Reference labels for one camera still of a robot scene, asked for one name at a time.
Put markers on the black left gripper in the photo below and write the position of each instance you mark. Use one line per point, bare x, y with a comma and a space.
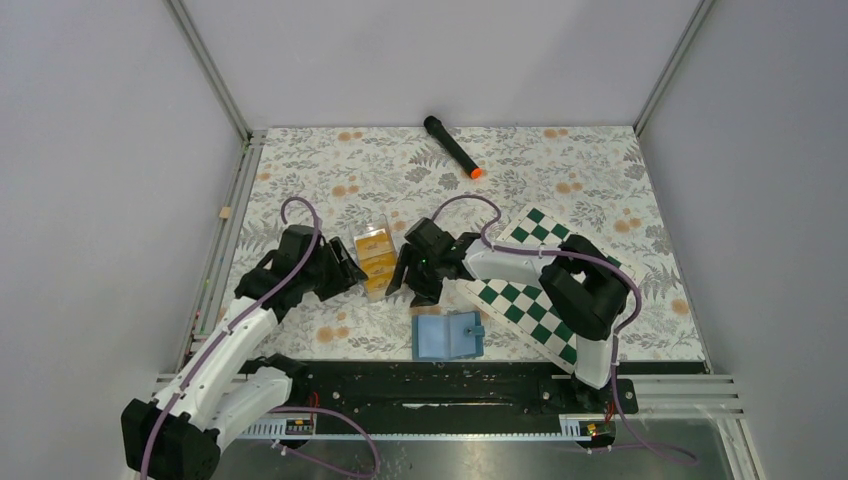
345, 276

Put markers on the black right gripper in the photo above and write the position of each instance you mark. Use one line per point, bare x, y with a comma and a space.
428, 294

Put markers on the clear box with orange cards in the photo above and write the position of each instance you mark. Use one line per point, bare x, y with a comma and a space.
375, 254

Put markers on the blue card holder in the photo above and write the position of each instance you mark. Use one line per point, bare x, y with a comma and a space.
440, 338

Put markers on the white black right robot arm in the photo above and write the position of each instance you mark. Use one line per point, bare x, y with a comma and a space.
588, 292

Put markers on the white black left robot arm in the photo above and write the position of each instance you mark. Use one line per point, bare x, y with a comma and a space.
182, 432

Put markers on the floral tablecloth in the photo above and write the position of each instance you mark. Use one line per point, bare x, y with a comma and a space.
591, 179

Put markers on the green white checkered board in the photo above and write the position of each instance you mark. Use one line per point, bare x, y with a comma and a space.
522, 311

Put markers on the black marker orange tip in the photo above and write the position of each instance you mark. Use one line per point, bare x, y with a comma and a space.
437, 130

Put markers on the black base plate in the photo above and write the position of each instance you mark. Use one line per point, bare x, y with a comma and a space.
440, 397

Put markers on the slotted cable duct rail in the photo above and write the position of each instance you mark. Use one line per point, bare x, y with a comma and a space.
305, 427

